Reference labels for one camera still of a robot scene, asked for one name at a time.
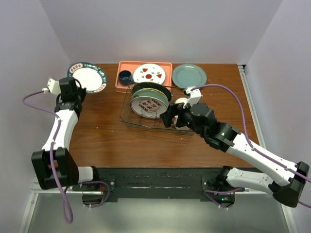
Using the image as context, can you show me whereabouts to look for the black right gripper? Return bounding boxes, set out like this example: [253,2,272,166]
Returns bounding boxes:
[160,99,207,138]

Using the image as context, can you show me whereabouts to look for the white plate red characters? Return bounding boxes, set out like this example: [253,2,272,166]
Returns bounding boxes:
[130,96,169,119]

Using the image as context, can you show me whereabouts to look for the white bowl blue striped outside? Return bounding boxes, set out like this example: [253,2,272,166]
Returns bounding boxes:
[174,98,188,105]

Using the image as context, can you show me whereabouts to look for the white plate dark patterned rim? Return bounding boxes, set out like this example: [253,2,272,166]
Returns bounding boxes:
[67,62,107,94]

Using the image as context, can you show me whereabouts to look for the mint green flower plate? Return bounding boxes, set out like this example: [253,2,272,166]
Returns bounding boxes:
[132,90,169,106]

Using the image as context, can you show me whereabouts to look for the dark teal speckled plate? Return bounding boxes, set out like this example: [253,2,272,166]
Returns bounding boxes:
[132,82,172,101]

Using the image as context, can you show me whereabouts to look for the yellow woven round coaster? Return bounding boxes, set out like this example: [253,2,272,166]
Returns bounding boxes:
[141,88,169,100]

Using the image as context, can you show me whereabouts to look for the black wire dish rack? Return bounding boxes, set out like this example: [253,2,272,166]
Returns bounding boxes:
[120,83,194,135]

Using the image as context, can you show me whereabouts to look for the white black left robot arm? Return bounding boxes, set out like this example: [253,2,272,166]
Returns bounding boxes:
[31,77,101,190]

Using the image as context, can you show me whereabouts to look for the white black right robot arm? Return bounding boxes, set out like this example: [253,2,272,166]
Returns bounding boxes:
[160,103,309,208]

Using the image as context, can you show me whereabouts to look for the grey green round plate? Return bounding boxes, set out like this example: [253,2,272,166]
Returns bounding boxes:
[172,64,207,89]

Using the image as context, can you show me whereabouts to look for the white watermelon pattern plate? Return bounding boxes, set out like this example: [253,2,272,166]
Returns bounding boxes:
[132,63,166,84]

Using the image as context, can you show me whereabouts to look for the dark blue mug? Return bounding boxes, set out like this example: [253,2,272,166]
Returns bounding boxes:
[118,70,134,86]

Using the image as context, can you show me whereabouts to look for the salmon pink plastic tray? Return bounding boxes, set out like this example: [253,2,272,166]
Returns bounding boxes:
[115,61,173,93]

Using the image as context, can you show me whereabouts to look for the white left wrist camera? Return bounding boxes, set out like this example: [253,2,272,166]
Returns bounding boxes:
[42,78,61,96]

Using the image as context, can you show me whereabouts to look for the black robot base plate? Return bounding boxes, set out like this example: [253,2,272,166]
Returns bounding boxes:
[98,166,235,204]

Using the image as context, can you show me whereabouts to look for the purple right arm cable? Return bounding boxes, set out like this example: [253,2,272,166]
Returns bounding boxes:
[190,84,311,211]

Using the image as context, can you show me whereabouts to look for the aluminium frame rail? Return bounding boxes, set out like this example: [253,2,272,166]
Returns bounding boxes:
[18,64,298,233]

